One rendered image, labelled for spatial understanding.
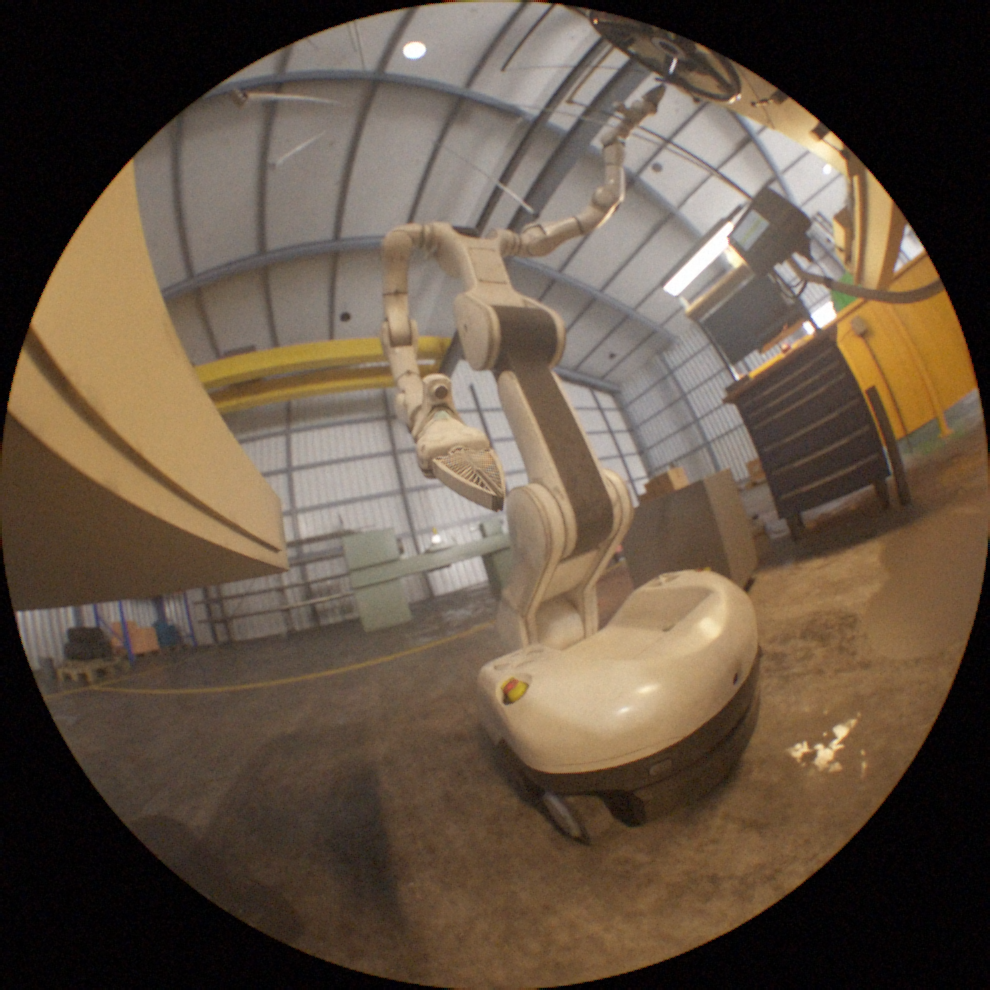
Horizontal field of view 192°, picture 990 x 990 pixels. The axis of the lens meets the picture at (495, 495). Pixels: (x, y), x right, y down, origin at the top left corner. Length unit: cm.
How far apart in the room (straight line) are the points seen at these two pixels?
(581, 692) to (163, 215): 851
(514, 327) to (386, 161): 759
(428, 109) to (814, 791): 862
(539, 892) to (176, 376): 70
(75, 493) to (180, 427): 8
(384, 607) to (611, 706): 426
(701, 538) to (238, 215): 852
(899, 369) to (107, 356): 334
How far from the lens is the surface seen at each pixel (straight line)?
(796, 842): 61
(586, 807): 51
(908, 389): 322
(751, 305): 256
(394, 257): 92
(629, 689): 39
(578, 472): 54
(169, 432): 19
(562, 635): 80
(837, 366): 191
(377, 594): 451
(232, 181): 788
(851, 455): 189
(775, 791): 66
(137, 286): 18
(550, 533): 48
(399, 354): 81
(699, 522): 123
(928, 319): 349
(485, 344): 61
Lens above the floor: 55
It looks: 12 degrees up
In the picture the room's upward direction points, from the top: 18 degrees counter-clockwise
